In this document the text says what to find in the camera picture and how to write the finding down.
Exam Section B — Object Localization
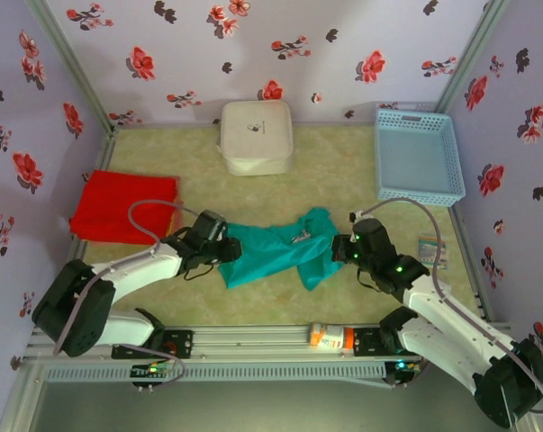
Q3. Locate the right circuit board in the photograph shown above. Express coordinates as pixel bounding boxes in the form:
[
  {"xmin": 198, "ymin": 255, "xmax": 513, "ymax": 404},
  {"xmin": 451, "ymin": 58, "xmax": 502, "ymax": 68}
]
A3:
[{"xmin": 385, "ymin": 358, "xmax": 423, "ymax": 388}]

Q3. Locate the blue plastic basket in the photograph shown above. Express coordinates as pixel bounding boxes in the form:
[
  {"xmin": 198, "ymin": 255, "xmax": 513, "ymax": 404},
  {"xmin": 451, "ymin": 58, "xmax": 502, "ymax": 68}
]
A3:
[{"xmin": 372, "ymin": 107, "xmax": 467, "ymax": 208}]

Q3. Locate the teal t-shirt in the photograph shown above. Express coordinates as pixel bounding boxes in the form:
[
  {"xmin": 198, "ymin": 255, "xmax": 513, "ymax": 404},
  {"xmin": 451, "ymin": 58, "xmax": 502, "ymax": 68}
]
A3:
[{"xmin": 216, "ymin": 206, "xmax": 347, "ymax": 293}]

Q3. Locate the grey left arm cable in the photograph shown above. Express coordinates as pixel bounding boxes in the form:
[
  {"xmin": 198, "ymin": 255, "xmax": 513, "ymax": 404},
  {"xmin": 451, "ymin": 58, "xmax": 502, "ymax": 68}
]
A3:
[{"xmin": 54, "ymin": 200, "xmax": 201, "ymax": 356}]

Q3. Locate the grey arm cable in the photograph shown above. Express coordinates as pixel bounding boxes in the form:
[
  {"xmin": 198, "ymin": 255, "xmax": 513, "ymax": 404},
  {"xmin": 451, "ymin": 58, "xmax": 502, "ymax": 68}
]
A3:
[
  {"xmin": 54, "ymin": 200, "xmax": 201, "ymax": 356},
  {"xmin": 351, "ymin": 196, "xmax": 543, "ymax": 416}
]

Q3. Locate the red folded t-shirt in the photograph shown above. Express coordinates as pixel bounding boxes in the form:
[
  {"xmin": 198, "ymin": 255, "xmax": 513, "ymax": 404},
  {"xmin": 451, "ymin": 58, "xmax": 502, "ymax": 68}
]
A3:
[{"xmin": 68, "ymin": 169, "xmax": 182, "ymax": 247}]

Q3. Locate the circuit board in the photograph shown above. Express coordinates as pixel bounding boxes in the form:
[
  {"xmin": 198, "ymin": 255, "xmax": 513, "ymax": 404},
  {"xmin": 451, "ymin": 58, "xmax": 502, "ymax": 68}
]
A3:
[
  {"xmin": 131, "ymin": 362, "xmax": 173, "ymax": 389},
  {"xmin": 385, "ymin": 358, "xmax": 423, "ymax": 388}
]

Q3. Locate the grey slotted cable duct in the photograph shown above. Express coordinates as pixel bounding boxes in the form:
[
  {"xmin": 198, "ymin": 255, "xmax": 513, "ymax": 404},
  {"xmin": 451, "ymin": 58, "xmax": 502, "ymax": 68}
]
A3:
[{"xmin": 43, "ymin": 362, "xmax": 387, "ymax": 383}]

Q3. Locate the grey right arm cable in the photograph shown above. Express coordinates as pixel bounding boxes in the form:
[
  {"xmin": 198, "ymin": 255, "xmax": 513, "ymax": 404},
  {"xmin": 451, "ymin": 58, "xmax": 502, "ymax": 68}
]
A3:
[{"xmin": 351, "ymin": 196, "xmax": 543, "ymax": 416}]

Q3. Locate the aluminium corner post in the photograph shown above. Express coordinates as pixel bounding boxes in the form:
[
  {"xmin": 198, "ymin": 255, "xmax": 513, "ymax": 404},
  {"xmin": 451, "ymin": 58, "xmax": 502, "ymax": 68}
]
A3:
[
  {"xmin": 25, "ymin": 0, "xmax": 118, "ymax": 135},
  {"xmin": 435, "ymin": 0, "xmax": 511, "ymax": 113}
]

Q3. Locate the white lidded plastic box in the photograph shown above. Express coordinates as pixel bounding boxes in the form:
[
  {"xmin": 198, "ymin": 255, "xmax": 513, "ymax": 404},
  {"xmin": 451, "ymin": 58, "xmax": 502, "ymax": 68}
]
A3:
[{"xmin": 215, "ymin": 99, "xmax": 295, "ymax": 177}]

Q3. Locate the orange pill bottle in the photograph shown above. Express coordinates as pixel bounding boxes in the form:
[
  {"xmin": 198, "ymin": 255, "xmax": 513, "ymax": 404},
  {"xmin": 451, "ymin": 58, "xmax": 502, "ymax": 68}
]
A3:
[{"xmin": 307, "ymin": 322, "xmax": 356, "ymax": 351}]

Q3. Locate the left circuit board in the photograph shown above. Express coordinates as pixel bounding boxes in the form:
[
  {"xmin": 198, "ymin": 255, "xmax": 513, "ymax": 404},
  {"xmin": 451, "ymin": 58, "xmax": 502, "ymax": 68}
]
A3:
[{"xmin": 131, "ymin": 362, "xmax": 173, "ymax": 389}]

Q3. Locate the small colourful packet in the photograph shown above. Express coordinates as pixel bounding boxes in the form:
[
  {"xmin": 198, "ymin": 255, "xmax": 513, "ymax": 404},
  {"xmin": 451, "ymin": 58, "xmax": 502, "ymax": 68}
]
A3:
[{"xmin": 415, "ymin": 232, "xmax": 451, "ymax": 271}]

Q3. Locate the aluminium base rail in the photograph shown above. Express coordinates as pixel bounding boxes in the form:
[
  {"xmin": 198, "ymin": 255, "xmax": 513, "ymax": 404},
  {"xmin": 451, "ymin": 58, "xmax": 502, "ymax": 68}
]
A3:
[{"xmin": 25, "ymin": 323, "xmax": 515, "ymax": 361}]

